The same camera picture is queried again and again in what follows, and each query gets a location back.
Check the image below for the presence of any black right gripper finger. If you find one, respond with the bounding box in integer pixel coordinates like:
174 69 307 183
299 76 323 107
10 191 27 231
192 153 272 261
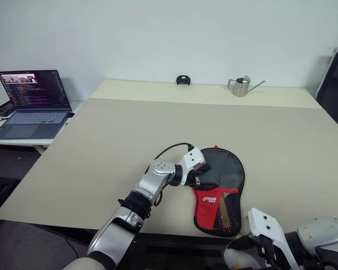
226 233 253 250

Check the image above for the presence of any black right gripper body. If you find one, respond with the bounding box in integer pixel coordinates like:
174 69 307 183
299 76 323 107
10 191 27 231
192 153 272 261
249 233 279 270

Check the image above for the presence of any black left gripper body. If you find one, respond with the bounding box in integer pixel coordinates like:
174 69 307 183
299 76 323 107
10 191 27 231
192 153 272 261
189 168 204 188

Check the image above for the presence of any black red paddle case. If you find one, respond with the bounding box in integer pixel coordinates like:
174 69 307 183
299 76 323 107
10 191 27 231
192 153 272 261
191 145 246 238

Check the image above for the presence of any steel watering can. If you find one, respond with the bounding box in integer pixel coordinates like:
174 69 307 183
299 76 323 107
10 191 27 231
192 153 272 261
227 75 266 97

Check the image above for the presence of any black office chair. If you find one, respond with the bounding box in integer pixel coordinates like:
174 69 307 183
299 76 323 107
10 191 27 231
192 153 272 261
315 47 338 129

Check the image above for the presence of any white side table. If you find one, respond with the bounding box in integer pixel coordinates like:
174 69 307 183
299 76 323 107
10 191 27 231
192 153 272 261
0 101 84 156

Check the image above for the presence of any open grey laptop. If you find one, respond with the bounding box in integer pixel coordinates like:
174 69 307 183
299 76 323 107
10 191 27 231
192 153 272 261
0 69 73 141

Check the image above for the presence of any black game controller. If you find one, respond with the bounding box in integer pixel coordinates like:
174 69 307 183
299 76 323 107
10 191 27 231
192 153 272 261
0 101 15 118

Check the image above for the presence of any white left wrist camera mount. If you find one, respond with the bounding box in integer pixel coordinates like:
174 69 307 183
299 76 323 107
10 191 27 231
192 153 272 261
180 147 207 187

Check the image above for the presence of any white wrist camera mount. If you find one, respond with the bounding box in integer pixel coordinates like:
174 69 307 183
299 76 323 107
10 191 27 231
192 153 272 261
247 207 300 270
180 147 207 187

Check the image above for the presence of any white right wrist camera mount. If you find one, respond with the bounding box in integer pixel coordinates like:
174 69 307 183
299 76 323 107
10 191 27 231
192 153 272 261
247 207 300 270

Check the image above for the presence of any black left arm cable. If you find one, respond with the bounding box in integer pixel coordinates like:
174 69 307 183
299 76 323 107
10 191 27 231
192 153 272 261
153 142 194 208

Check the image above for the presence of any black table frame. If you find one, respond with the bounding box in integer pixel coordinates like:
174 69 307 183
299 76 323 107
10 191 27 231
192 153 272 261
42 224 238 270

